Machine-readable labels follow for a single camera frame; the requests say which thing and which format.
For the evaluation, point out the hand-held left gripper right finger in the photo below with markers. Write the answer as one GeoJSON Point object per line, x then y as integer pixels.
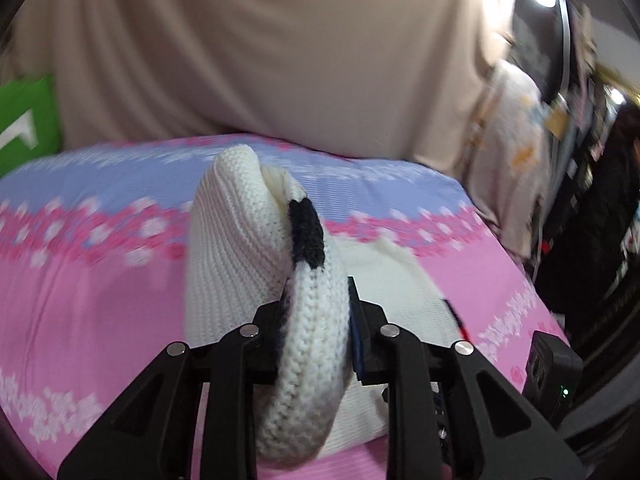
{"type": "Point", "coordinates": [356, 345]}

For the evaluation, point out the pink floral bed sheet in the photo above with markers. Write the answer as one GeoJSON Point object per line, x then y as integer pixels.
{"type": "Point", "coordinates": [100, 310]}

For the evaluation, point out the beige hanging cloth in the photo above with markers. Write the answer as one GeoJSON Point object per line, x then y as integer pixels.
{"type": "Point", "coordinates": [250, 45]}

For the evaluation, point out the yellow tag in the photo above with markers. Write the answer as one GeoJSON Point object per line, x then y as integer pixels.
{"type": "Point", "coordinates": [559, 120]}

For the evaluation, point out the white red navy knit sweater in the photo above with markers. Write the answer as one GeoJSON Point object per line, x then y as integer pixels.
{"type": "Point", "coordinates": [235, 240]}

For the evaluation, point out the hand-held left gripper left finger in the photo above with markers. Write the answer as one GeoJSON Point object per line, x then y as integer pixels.
{"type": "Point", "coordinates": [265, 321]}

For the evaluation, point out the pale floral hanging cloth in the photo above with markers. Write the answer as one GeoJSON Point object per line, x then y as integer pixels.
{"type": "Point", "coordinates": [510, 160]}

